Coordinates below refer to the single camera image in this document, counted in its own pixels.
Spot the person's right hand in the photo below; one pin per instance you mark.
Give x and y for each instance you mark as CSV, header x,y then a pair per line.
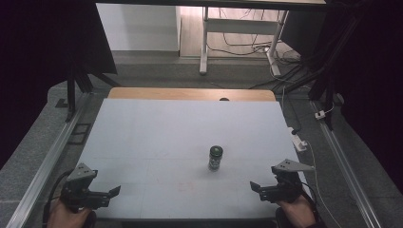
x,y
297,213

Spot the black metal stand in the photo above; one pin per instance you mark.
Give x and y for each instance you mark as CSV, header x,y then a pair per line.
x,y
71,95
324,79

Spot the small black knob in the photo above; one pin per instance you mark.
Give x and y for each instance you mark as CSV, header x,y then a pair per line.
x,y
224,99

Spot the aluminium rail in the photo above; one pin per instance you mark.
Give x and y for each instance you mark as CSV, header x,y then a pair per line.
x,y
345,167
47,167

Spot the white table cover sheet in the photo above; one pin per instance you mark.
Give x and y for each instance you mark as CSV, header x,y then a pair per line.
x,y
177,139

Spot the person's left hand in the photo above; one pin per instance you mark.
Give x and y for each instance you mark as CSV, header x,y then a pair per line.
x,y
65,218

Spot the small dark jar green lid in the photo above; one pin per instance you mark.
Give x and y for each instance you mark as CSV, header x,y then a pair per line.
x,y
215,160

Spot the black curtain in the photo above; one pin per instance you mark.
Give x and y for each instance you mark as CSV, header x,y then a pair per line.
x,y
41,47
374,69

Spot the white power strip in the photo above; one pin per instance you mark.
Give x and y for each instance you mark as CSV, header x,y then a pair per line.
x,y
297,141

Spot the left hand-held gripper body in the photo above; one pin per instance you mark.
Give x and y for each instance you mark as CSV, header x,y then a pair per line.
x,y
77,191

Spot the small white adapter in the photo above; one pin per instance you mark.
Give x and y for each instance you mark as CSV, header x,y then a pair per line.
x,y
320,114

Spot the white desk frame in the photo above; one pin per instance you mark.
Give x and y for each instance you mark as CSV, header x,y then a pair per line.
x,y
240,26

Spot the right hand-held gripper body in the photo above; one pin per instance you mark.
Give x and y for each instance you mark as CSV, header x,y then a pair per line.
x,y
286,186

